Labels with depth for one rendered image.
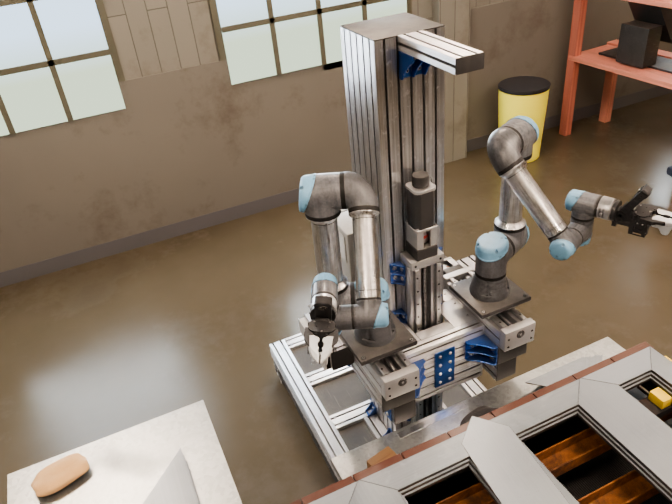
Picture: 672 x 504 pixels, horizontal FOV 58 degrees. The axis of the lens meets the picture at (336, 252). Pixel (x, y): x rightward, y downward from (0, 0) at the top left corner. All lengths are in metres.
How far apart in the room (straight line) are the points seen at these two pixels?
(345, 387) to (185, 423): 1.33
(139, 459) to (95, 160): 3.15
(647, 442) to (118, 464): 1.64
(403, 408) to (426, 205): 0.75
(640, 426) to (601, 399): 0.15
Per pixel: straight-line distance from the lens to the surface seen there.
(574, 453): 2.40
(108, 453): 2.07
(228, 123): 4.91
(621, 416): 2.32
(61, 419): 3.86
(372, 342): 2.17
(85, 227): 5.04
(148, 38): 4.65
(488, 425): 2.20
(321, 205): 1.87
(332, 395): 3.19
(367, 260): 1.83
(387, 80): 1.98
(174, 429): 2.05
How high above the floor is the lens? 2.51
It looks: 33 degrees down
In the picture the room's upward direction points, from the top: 6 degrees counter-clockwise
